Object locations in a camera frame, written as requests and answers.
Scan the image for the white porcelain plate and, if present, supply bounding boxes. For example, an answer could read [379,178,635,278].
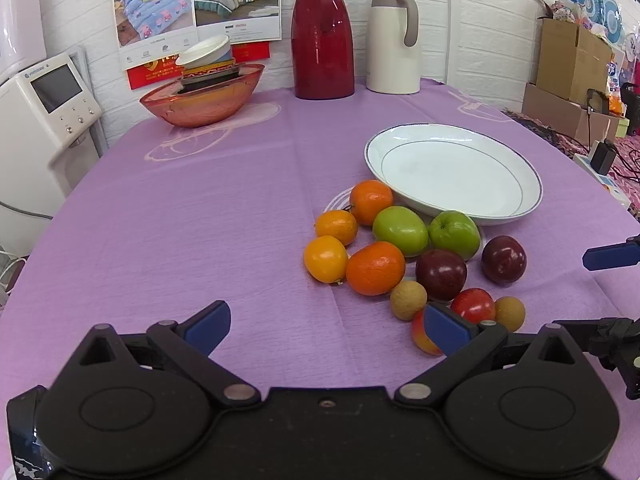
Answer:
[364,124,544,226]

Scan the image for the dark red plum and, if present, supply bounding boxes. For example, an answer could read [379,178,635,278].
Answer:
[482,235,527,285]
[416,248,468,301]

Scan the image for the upper cardboard box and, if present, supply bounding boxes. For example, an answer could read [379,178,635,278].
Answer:
[536,18,612,106]

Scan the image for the white power strip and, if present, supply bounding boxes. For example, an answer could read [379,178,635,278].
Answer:
[573,153,631,209]

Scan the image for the cardboard box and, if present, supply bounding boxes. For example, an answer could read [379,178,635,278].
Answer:
[536,18,612,106]
[522,82,620,148]

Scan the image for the black power adapter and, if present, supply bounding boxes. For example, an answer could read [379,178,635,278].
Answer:
[589,140,617,176]

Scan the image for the red cherry tomato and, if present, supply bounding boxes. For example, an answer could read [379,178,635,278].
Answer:
[450,288,496,324]

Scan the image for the round green apple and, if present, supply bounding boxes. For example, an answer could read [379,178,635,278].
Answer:
[428,210,482,261]

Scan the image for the small yellow orange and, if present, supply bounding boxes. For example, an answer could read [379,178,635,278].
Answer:
[303,235,348,284]
[314,210,358,246]

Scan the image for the red yellow peach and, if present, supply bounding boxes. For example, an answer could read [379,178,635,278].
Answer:
[410,309,442,356]

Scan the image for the lower cardboard box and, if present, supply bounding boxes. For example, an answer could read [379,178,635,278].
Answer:
[522,82,620,148]

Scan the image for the purple tablecloth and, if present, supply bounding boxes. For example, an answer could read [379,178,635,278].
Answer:
[0,77,640,476]

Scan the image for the brown longan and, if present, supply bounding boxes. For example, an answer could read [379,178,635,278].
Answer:
[390,281,427,322]
[495,296,526,333]

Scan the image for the orange tangerine back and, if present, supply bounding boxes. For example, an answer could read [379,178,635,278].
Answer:
[349,180,394,226]

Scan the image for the large orange tangerine front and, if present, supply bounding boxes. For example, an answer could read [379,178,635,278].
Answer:
[346,242,406,296]

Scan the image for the white thermos jug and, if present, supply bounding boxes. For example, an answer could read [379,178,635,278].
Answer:
[366,0,421,96]

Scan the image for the bedding calendar poster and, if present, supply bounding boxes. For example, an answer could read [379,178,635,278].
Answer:
[113,0,282,90]

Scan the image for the stack of small bowls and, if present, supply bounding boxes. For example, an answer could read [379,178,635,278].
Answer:
[176,35,240,93]

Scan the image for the red glass bowl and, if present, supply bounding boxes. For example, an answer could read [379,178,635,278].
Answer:
[140,63,265,128]

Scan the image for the red thermos jug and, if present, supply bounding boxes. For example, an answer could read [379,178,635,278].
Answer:
[291,0,355,100]

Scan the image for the oval green apple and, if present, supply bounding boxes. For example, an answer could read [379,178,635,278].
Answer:
[372,206,430,257]

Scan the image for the white water dispenser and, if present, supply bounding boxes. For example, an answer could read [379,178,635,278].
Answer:
[1,52,102,256]

